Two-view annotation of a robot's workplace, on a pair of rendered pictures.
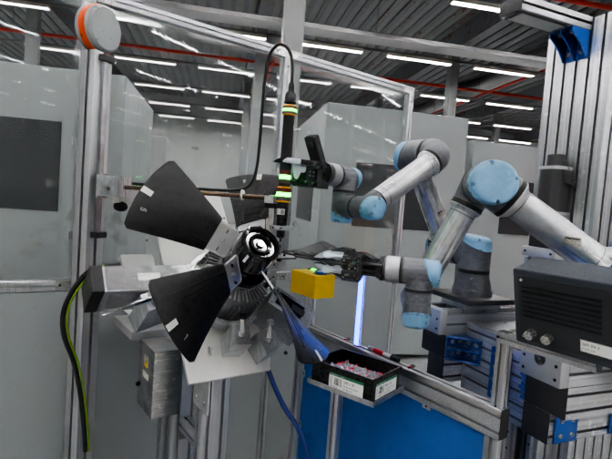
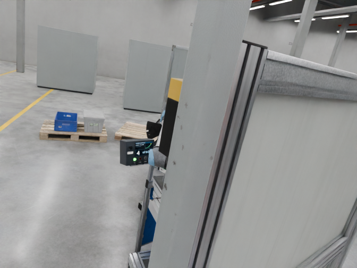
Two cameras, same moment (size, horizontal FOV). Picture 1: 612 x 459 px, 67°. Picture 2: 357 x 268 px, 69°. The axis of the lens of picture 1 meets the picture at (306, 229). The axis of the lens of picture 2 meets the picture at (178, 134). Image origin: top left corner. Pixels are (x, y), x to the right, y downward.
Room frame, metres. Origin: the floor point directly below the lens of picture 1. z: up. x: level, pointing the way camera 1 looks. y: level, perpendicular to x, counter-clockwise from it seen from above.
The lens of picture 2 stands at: (1.17, -2.62, 1.97)
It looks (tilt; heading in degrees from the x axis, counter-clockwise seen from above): 17 degrees down; 85
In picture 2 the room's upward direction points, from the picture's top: 11 degrees clockwise
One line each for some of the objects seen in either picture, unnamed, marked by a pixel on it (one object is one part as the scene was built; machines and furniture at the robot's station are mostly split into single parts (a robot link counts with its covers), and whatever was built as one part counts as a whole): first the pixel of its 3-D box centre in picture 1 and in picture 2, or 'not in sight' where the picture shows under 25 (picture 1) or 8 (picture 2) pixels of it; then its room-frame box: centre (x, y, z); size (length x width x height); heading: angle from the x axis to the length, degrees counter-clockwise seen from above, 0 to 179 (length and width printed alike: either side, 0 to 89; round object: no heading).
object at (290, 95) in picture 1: (286, 160); not in sight; (1.39, 0.07, 1.46); 0.04 x 0.04 x 0.46
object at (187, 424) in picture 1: (195, 433); not in sight; (1.49, 0.31, 0.56); 0.19 x 0.04 x 0.04; 36
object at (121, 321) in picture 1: (170, 322); not in sight; (1.76, 0.49, 0.85); 0.36 x 0.24 x 0.03; 126
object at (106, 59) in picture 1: (102, 147); not in sight; (1.61, 0.72, 1.48); 0.05 x 0.03 x 0.62; 161
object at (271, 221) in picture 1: (279, 212); not in sight; (1.39, 0.08, 1.31); 0.09 x 0.07 x 0.10; 71
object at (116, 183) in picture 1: (113, 186); not in sight; (1.59, 0.67, 1.35); 0.10 x 0.07 x 0.09; 71
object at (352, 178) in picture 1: (344, 178); not in sight; (1.59, -0.12, 1.44); 0.11 x 0.08 x 0.09; 136
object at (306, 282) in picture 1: (311, 284); not in sight; (1.84, -0.04, 1.02); 0.16 x 0.10 x 0.11; 36
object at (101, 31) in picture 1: (98, 29); not in sight; (1.62, 0.76, 1.88); 0.16 x 0.07 x 0.16; 161
